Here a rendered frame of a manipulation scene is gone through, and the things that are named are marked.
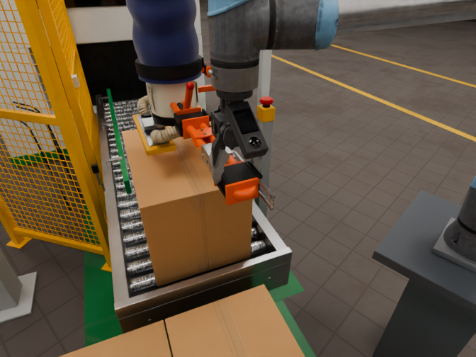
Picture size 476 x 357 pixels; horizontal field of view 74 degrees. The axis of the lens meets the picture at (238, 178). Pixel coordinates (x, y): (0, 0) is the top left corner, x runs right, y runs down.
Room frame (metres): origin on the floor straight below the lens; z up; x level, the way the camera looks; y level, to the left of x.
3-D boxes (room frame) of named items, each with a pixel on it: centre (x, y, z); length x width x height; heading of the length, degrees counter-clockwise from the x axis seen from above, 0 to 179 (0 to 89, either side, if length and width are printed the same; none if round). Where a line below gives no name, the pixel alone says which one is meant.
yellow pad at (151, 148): (1.08, 0.33, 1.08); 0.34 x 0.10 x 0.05; 23
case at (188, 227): (1.12, 0.24, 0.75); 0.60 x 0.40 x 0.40; 22
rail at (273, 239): (1.98, 0.24, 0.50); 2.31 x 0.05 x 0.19; 22
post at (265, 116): (1.50, -0.14, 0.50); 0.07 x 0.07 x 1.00; 22
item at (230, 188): (0.57, 0.01, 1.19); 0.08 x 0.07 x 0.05; 23
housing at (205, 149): (0.70, 0.05, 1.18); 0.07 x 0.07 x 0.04; 23
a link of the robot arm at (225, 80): (0.60, 0.01, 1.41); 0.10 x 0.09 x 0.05; 112
